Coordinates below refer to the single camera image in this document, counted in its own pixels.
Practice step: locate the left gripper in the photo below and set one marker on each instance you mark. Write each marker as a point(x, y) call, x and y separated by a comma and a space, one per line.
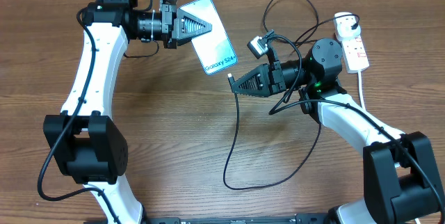
point(170, 39)

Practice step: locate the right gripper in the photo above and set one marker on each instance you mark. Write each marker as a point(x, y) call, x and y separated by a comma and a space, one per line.
point(264, 74)

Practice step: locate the Samsung Galaxy smartphone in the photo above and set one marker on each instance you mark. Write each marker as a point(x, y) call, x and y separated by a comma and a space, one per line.
point(214, 48)

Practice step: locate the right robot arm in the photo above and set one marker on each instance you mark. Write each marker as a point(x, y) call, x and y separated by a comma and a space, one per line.
point(401, 177)

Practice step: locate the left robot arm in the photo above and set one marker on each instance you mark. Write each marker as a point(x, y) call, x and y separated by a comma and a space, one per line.
point(83, 139)

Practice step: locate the white power strip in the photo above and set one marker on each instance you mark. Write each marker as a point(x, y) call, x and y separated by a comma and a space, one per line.
point(354, 54)

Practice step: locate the white USB wall charger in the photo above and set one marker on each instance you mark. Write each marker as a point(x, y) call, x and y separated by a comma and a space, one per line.
point(346, 26)

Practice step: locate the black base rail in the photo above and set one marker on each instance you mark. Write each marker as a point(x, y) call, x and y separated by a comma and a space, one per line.
point(310, 218)

